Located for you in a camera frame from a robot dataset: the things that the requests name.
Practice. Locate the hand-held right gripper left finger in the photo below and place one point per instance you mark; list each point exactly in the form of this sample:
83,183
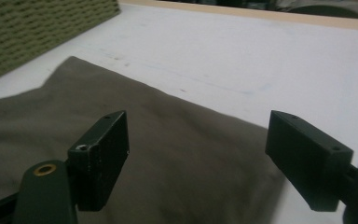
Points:
99,161

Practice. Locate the green woven basket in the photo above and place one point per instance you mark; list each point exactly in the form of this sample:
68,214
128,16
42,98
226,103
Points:
28,31

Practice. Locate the grey-green printed t-shirt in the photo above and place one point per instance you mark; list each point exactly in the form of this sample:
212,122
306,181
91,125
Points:
183,155

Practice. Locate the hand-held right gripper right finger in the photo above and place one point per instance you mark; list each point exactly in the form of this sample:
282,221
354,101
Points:
307,161

